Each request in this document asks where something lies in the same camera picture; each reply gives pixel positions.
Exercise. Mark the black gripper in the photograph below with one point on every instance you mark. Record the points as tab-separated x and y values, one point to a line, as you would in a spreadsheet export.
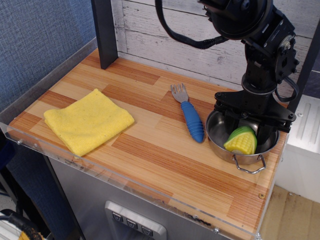
264	110

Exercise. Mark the yellow green toy corn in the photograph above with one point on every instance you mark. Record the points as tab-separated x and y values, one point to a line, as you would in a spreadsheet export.
242	140

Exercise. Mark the stainless steel pot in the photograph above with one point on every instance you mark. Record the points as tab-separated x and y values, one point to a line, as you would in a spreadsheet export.
217	135

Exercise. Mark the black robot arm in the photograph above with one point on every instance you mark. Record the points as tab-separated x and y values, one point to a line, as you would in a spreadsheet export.
269	39

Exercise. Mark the white appliance at right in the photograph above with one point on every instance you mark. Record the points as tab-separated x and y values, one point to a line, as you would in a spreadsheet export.
299	168

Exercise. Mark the silver button control panel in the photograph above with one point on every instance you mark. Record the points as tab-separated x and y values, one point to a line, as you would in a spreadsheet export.
132	222

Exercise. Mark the yellow folded cloth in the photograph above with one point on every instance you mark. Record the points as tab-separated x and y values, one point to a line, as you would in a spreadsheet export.
88	123

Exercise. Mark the clear acrylic table guard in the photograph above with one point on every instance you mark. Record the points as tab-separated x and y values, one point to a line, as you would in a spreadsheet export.
152	171

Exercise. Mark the blue handled fork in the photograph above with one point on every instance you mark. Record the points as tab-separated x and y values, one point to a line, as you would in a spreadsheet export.
192	118

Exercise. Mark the black right vertical post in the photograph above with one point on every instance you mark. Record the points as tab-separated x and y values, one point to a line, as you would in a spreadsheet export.
305	17

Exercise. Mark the black vertical post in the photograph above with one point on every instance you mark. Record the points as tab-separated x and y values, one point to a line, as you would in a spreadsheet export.
105	32
305	17

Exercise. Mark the black left vertical post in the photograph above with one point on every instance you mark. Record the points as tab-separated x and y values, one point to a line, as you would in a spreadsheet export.
105	32

